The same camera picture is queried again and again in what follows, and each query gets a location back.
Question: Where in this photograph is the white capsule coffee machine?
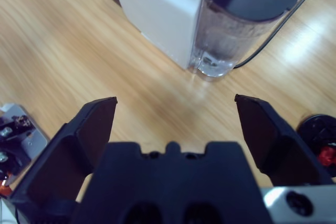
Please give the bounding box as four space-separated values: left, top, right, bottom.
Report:
103 0 254 71

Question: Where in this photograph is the black capsule holder with rods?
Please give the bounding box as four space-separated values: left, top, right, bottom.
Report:
297 113 336 178

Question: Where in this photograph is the red coffee capsule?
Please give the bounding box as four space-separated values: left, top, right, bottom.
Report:
318 146 336 167

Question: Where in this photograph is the black power cable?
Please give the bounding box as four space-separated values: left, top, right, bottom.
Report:
234 0 324 69

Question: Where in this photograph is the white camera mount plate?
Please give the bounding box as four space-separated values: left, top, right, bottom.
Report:
0 103 51 183

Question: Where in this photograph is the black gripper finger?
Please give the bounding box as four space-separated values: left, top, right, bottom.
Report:
9 97 118 224
234 94 334 188

